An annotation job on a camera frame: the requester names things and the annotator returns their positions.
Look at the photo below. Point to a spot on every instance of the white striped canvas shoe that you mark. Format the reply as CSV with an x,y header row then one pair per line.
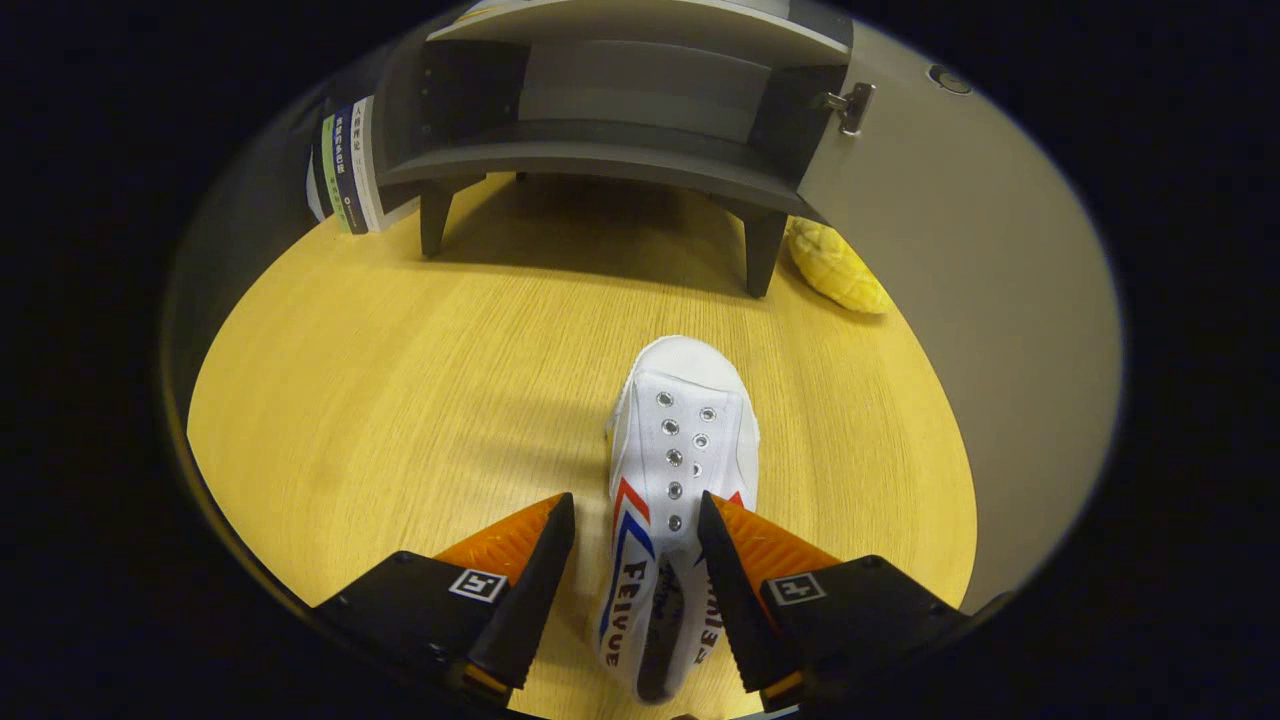
x,y
685,400

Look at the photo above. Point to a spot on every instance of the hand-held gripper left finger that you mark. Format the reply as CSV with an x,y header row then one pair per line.
x,y
525,600

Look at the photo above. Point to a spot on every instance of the blue spine book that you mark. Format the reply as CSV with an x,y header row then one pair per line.
x,y
350,165

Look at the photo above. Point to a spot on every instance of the yellow pineapple toy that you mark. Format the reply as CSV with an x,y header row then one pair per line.
x,y
835,270

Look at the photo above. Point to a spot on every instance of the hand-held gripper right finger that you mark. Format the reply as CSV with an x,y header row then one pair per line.
x,y
735,600

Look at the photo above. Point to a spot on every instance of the white spine book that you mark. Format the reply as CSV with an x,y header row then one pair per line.
x,y
372,190

